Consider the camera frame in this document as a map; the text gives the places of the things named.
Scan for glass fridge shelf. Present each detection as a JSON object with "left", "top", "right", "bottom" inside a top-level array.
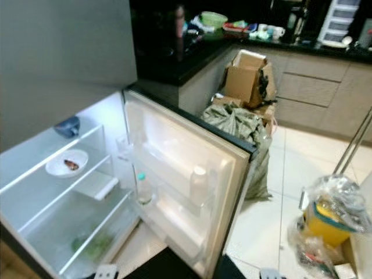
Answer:
[
  {"left": 19, "top": 154, "right": 123, "bottom": 233},
  {"left": 29, "top": 187, "right": 137, "bottom": 275},
  {"left": 0, "top": 123, "right": 105, "bottom": 195}
]

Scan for grey fridge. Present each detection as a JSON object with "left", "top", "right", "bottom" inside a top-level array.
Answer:
[{"left": 0, "top": 0, "right": 138, "bottom": 279}]

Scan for white plastic fridge tray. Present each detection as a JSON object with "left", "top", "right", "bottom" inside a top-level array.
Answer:
[{"left": 76, "top": 171, "right": 120, "bottom": 201}]

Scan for white fridge door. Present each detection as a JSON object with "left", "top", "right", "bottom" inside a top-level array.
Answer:
[{"left": 122, "top": 87, "right": 260, "bottom": 279}]

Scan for white bowl brown food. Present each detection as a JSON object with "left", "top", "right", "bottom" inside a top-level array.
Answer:
[{"left": 45, "top": 149, "right": 89, "bottom": 178}]

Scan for dark blue bowl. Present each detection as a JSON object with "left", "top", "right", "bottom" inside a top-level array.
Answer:
[{"left": 54, "top": 116, "right": 81, "bottom": 138}]

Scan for green leafy vegetables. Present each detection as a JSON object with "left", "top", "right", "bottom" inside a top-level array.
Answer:
[{"left": 73, "top": 232, "right": 114, "bottom": 259}]

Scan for water bottle teal cap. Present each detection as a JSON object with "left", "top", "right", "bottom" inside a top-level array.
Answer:
[{"left": 137, "top": 172, "right": 153, "bottom": 205}]

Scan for translucent bottle white cap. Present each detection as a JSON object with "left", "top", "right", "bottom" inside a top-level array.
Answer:
[{"left": 189, "top": 166, "right": 210, "bottom": 204}]

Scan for dark tall bottle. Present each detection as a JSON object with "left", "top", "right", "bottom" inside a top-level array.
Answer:
[{"left": 173, "top": 5, "right": 187, "bottom": 59}]

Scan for black floor mat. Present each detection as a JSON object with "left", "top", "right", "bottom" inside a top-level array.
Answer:
[{"left": 122, "top": 247, "right": 236, "bottom": 279}]

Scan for olive green sack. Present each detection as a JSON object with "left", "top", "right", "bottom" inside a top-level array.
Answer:
[{"left": 201, "top": 102, "right": 274, "bottom": 201}]

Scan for green bowl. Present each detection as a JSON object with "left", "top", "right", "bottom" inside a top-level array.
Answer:
[{"left": 201, "top": 11, "right": 228, "bottom": 30}]

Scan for large cardboard box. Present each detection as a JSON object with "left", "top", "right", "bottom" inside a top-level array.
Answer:
[{"left": 222, "top": 49, "right": 277, "bottom": 109}]

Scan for red tray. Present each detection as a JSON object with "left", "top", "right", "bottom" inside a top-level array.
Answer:
[{"left": 222, "top": 21, "right": 252, "bottom": 34}]

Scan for kitchen cabinet black countertop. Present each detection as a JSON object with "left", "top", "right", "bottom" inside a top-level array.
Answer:
[{"left": 131, "top": 0, "right": 372, "bottom": 146}]

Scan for black kitchen appliance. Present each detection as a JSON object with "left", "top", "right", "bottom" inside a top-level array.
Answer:
[{"left": 285, "top": 0, "right": 310, "bottom": 42}]

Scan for yellow container teal rim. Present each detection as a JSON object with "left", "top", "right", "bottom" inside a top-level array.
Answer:
[{"left": 302, "top": 201, "right": 355, "bottom": 248}]

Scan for white plate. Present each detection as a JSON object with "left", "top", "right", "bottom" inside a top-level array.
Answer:
[{"left": 323, "top": 38, "right": 352, "bottom": 48}]

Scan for clear plastic bag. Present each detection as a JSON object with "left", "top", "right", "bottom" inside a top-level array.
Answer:
[{"left": 288, "top": 174, "right": 372, "bottom": 279}]

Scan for white drawer organizer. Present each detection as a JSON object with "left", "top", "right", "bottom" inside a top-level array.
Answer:
[{"left": 319, "top": 0, "right": 360, "bottom": 44}]

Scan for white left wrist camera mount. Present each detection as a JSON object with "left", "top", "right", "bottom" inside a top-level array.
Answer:
[{"left": 95, "top": 264, "right": 119, "bottom": 279}]

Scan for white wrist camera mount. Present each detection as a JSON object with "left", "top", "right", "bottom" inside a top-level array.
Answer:
[
  {"left": 260, "top": 268, "right": 282, "bottom": 279},
  {"left": 95, "top": 264, "right": 119, "bottom": 279}
]

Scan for black strap bundle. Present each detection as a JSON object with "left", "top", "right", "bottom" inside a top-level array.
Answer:
[{"left": 259, "top": 69, "right": 274, "bottom": 104}]

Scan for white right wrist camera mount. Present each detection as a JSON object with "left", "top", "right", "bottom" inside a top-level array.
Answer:
[{"left": 260, "top": 268, "right": 282, "bottom": 279}]

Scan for silver metal rail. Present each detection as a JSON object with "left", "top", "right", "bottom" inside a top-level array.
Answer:
[{"left": 332, "top": 105, "right": 372, "bottom": 175}]

